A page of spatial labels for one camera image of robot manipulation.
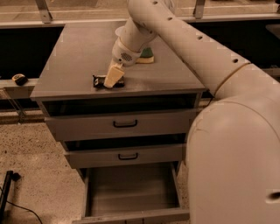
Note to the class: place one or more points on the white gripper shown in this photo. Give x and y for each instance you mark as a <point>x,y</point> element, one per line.
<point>124,56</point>

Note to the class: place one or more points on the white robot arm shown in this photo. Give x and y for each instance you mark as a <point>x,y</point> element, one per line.
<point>233,146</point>

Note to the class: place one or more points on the grey metal rail bench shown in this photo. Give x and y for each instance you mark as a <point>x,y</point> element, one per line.
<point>13,91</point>

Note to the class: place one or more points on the grey open bottom drawer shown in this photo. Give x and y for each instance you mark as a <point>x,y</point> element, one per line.
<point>132,194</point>

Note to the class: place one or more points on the grey top drawer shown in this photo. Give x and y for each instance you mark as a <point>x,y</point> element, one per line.
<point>134,124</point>

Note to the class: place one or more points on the grey middle drawer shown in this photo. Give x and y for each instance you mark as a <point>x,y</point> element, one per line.
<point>126,156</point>

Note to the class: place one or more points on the white ceramic bowl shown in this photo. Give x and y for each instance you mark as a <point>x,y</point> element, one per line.
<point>118,31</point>

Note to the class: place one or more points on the dark chocolate rxbar wrapper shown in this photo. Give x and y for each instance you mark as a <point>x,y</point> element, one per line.
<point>98,82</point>

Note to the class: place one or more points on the grey drawer cabinet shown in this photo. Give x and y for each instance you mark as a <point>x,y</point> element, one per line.
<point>65,86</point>

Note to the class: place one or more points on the black stand left floor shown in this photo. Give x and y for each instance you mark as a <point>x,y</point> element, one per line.
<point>9,177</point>

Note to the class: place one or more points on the black yellow tape measure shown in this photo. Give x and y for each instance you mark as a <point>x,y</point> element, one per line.
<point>19,79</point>

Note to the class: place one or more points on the green yellow sponge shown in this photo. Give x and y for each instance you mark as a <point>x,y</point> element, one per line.
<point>146,57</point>

